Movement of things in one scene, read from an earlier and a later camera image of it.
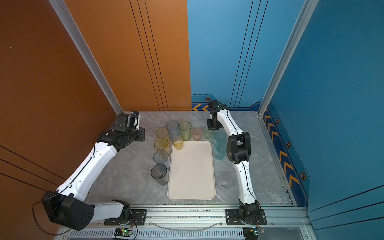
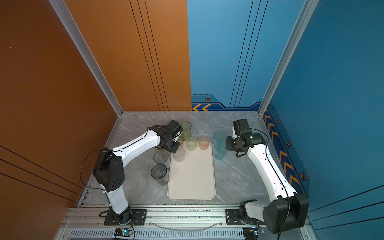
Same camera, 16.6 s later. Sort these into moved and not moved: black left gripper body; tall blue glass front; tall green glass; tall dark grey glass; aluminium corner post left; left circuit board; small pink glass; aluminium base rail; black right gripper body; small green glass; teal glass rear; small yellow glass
Moved: small pink glass; black right gripper body; small green glass; black left gripper body
Not moved: tall dark grey glass; aluminium corner post left; tall blue glass front; small yellow glass; tall green glass; aluminium base rail; left circuit board; teal glass rear
